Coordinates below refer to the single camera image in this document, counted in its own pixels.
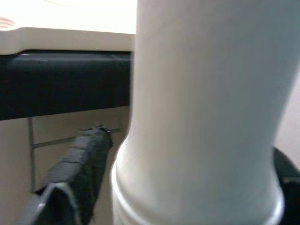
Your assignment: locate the black tablecloth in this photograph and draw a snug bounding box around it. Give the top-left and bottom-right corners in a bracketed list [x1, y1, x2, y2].
[0, 49, 132, 121]

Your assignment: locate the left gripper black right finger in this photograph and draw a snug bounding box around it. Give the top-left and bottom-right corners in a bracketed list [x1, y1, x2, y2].
[271, 145, 300, 225]

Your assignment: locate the white plastic table leg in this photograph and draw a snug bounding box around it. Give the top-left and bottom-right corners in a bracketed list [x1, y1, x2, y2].
[110, 0, 300, 225]

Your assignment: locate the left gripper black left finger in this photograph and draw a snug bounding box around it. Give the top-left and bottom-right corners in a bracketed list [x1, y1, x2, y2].
[20, 124, 113, 225]

